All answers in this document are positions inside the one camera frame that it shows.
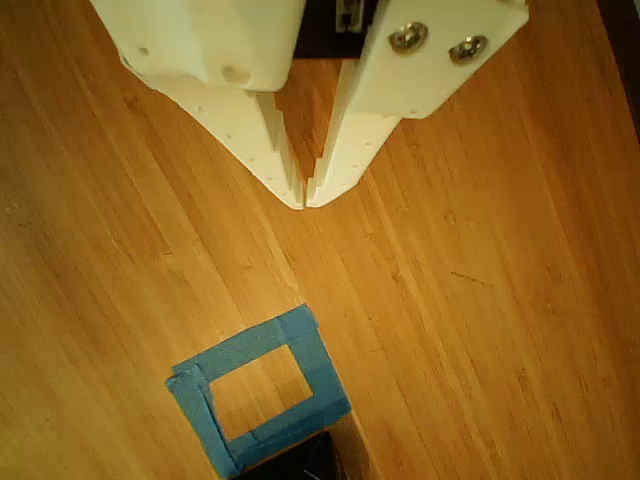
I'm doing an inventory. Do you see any black and white cardboard box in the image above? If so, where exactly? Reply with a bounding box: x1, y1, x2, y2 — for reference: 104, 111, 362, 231
234, 428, 374, 480

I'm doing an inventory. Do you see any blue tape square target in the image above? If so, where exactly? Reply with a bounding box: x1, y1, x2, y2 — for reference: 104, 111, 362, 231
164, 303, 352, 480

